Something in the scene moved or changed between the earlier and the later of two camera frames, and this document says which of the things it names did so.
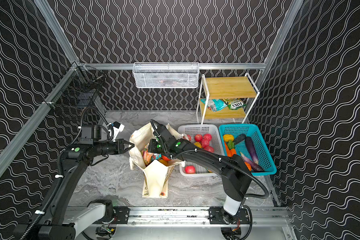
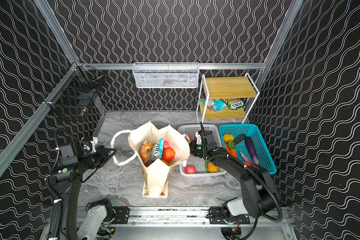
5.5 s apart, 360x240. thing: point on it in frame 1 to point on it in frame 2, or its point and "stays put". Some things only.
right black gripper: x=155 y=146 to x=204 y=139
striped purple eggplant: x=255 y=167 stays put
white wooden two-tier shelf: x=228 y=97 stays put
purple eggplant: x=251 y=149 stays put
